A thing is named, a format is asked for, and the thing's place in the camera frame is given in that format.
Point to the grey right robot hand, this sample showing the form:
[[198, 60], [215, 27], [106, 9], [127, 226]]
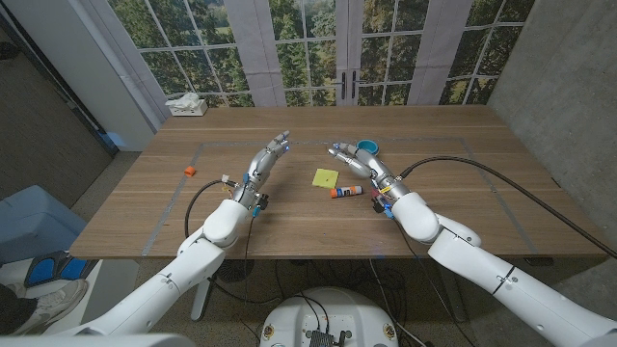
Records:
[[368, 166]]

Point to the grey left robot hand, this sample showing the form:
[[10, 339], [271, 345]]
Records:
[[260, 168]]

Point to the orange and white glue stick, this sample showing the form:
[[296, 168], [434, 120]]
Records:
[[346, 192]]

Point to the yellow sticky note pad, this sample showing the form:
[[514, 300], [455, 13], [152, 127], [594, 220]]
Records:
[[325, 178]]

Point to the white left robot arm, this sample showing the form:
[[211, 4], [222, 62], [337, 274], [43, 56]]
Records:
[[183, 274]]

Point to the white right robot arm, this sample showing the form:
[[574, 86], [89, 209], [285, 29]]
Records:
[[482, 260]]

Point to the yellow and blue toy cups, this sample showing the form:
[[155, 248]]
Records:
[[368, 144]]

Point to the small orange cap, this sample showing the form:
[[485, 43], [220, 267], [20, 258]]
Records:
[[190, 171]]

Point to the white tissue box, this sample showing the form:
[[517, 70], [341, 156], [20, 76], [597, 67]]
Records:
[[188, 108]]

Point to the grey tape outline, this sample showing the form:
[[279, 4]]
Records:
[[169, 207]]

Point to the black round fan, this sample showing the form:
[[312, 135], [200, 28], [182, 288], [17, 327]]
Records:
[[234, 270]]

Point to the printed window backdrop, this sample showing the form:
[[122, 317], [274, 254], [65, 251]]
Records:
[[313, 53]]

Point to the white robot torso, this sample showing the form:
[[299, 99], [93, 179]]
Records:
[[328, 313]]

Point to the blue upholstered seat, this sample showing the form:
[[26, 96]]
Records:
[[34, 221]]

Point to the blue and black foot pedals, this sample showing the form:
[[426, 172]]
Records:
[[43, 271]]

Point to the white sneaker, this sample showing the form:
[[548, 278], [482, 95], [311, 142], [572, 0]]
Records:
[[50, 306]]

